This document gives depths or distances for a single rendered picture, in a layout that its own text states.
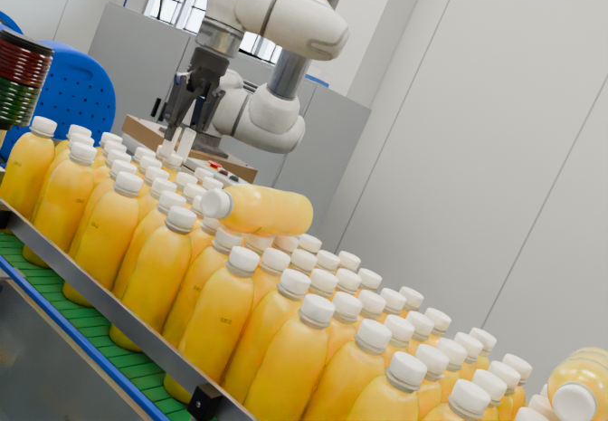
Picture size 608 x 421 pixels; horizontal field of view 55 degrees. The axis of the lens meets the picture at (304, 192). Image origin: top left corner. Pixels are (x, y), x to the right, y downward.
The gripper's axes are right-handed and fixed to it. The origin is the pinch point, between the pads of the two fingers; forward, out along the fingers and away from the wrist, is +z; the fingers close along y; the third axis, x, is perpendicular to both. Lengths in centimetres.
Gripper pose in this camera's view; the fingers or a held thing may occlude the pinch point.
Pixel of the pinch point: (177, 143)
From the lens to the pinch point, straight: 124.8
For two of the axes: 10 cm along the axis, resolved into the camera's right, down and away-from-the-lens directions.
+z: -3.9, 9.1, 1.4
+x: 7.5, 4.1, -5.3
